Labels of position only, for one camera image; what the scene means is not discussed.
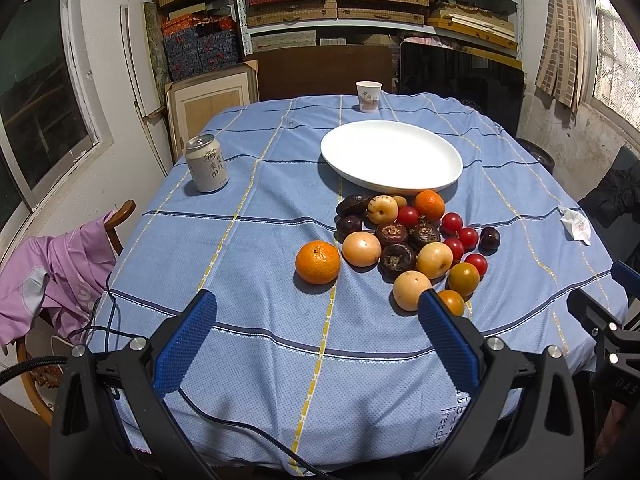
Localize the dark mangosteen back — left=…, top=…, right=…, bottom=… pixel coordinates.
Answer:
left=336, top=194, right=371, bottom=218

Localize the black cloth on chair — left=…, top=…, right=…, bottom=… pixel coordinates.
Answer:
left=578, top=146, right=639, bottom=271

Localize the dark mangosteen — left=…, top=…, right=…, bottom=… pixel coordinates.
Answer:
left=408, top=221, right=440, bottom=252
left=375, top=222, right=409, bottom=247
left=378, top=243, right=416, bottom=280
left=336, top=194, right=371, bottom=218

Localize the yellow pear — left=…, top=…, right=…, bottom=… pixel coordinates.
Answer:
left=416, top=242, right=454, bottom=281

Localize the yellow apple with stem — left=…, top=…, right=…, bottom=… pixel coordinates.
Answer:
left=367, top=195, right=399, bottom=226

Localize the wooden framed panel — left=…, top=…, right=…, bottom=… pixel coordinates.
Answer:
left=165, top=61, right=259, bottom=162

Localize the blue checked tablecloth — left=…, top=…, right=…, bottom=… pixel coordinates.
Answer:
left=88, top=93, right=628, bottom=476

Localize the dark mangosteen middle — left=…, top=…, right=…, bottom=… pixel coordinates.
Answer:
left=375, top=222, right=409, bottom=247

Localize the large orange mandarin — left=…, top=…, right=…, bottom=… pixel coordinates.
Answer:
left=295, top=240, right=341, bottom=285

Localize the left window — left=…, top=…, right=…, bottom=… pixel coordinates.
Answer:
left=1, top=0, right=110, bottom=252

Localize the beige patterned curtain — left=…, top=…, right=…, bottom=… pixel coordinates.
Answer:
left=535, top=0, right=589, bottom=117

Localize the white oval plate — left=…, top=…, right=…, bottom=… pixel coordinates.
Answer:
left=320, top=120, right=463, bottom=195

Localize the pale round pear front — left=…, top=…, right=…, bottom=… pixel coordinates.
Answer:
left=393, top=270, right=432, bottom=312

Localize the white beverage can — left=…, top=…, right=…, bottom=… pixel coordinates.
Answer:
left=184, top=133, right=229, bottom=193

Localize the dark mangosteen front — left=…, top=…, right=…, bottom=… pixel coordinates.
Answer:
left=378, top=243, right=416, bottom=280

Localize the red cherry tomato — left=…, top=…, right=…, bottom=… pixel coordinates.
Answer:
left=444, top=237, right=465, bottom=263
left=396, top=206, right=420, bottom=230
left=464, top=252, right=488, bottom=278
left=440, top=212, right=464, bottom=236
left=457, top=228, right=480, bottom=252

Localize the pale round pear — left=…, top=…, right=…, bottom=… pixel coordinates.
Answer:
left=393, top=270, right=432, bottom=312
left=342, top=231, right=382, bottom=268

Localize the white metal shelf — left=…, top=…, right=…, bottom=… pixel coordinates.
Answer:
left=235, top=0, right=522, bottom=67

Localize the white paper cup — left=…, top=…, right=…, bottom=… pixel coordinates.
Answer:
left=356, top=80, right=383, bottom=113

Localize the blue patterned storage box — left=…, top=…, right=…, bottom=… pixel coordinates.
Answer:
left=163, top=26, right=241, bottom=81

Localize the dark plum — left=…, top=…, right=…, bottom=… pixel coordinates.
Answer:
left=480, top=226, right=501, bottom=254
left=335, top=214, right=362, bottom=238

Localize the pink jacket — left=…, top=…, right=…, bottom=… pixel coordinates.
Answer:
left=0, top=211, right=116, bottom=347

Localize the orange mandarin near plate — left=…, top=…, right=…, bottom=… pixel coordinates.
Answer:
left=413, top=190, right=446, bottom=222

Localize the wooden chair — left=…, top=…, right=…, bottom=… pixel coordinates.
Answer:
left=21, top=200, right=136, bottom=427

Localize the crumpled white tissue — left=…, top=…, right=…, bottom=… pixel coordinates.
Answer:
left=559, top=206, right=592, bottom=246

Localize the orange-yellow tomato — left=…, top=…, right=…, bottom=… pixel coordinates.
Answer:
left=447, top=262, right=480, bottom=298
left=437, top=289, right=465, bottom=316

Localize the dark mangosteen right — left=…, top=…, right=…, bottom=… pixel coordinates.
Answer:
left=408, top=221, right=440, bottom=252

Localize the small yellow fruit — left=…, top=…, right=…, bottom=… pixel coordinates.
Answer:
left=393, top=195, right=408, bottom=208

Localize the window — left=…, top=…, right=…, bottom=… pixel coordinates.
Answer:
left=582, top=0, right=639, bottom=142
left=1, top=0, right=110, bottom=252

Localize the black cable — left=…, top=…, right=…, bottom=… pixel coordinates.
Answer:
left=0, top=268, right=342, bottom=480

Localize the right window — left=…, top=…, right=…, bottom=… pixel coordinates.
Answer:
left=582, top=0, right=639, bottom=142

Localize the brown wooden board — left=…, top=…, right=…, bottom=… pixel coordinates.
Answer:
left=245, top=46, right=394, bottom=101

